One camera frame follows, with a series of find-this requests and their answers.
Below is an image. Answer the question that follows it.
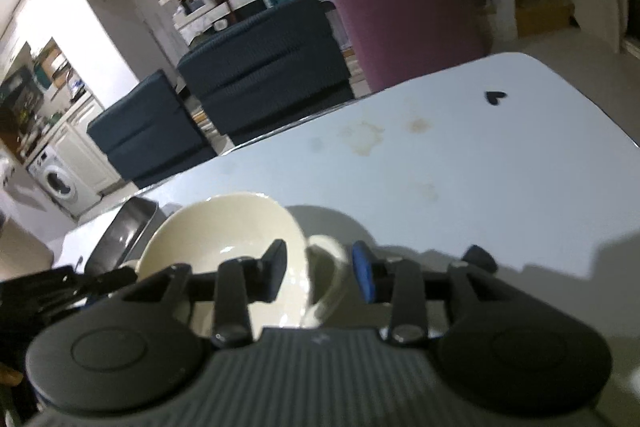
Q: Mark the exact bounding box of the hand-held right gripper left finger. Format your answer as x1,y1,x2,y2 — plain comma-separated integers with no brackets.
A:
120,239,288,348

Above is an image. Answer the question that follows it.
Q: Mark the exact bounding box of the purple chair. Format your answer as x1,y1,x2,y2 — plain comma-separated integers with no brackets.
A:
330,0,492,96

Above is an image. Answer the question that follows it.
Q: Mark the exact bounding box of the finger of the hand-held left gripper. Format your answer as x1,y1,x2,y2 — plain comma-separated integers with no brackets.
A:
50,264,139,308

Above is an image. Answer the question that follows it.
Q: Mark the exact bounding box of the cream ceramic bowl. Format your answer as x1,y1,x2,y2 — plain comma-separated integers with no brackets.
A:
135,192,312,342

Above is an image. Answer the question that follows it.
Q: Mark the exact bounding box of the dark blue chair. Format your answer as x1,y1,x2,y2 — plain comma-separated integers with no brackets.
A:
177,0,354,148
87,69,219,188

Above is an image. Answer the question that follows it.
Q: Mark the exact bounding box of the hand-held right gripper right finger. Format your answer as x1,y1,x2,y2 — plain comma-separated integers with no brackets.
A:
351,241,506,349

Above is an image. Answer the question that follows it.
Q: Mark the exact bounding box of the white washing machine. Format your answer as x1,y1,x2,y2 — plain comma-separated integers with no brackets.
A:
27,146,102,219

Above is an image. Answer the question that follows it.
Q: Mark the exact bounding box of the square steel container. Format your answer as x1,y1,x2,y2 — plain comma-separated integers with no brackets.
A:
84,197,160,275

